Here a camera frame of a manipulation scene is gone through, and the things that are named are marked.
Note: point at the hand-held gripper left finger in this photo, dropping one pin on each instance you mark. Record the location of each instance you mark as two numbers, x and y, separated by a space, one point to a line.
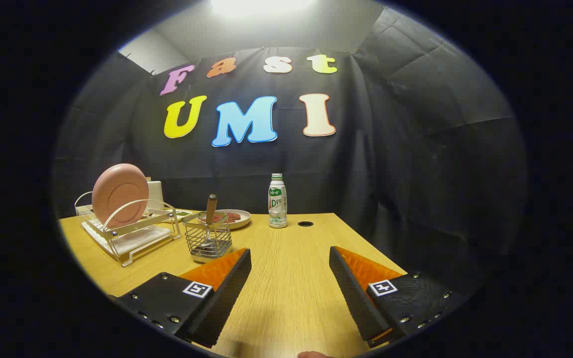
227 303

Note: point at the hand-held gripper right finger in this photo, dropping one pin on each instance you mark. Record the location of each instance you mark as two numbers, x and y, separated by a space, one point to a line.
361 303

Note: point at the pink plate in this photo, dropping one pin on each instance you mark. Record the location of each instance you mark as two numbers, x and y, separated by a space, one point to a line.
117 194

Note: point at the beige plate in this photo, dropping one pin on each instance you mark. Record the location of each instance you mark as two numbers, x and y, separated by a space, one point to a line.
242 222

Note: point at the white compartment dish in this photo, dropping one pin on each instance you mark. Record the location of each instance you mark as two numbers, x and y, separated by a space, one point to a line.
183 214

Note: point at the red sausage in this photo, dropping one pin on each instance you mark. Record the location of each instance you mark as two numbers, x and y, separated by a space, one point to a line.
218 218
233 216

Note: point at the white green-label drink bottle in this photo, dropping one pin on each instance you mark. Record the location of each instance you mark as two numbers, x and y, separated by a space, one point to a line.
277 204

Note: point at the white drip tray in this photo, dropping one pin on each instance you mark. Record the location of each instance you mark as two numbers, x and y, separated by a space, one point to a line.
132 242

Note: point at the white toaster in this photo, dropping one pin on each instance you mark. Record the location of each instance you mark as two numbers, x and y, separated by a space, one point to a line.
154 194

